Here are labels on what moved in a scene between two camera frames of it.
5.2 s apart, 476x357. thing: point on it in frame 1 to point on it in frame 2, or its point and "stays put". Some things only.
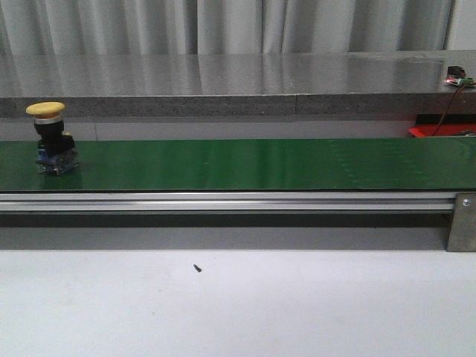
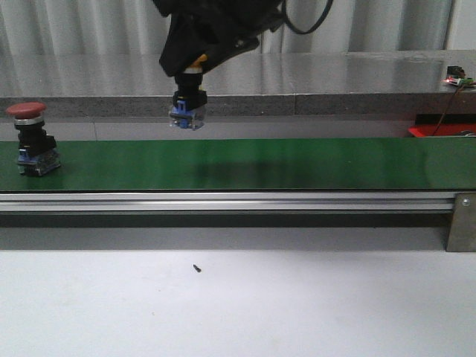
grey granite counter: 273,85 stays put
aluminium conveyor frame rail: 227,201 stays put
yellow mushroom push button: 56,152 to 189,99
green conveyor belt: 233,164 stays put
